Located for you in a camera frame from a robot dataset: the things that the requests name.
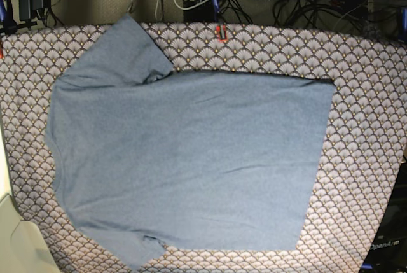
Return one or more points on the blue clamp edge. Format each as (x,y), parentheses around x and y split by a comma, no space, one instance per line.
(402,24)
(8,24)

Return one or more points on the blue clamp right edge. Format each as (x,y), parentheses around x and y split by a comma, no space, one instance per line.
(402,24)

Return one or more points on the beige furniture corner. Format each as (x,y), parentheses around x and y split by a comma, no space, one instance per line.
(23,248)

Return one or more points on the black box with cables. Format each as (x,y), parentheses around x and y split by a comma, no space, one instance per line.
(203,13)

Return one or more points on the fan-patterned tablecloth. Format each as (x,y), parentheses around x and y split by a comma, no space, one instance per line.
(361,154)

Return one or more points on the red and black clamp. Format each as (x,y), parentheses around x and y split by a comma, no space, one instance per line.
(221,32)

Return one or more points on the blue clamp left edge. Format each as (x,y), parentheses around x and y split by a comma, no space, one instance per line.
(8,24)

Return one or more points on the blue T-shirt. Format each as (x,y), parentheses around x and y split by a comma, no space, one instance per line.
(147,158)

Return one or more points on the black OpenArm base panel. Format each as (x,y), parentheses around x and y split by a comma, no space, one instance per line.
(388,250)

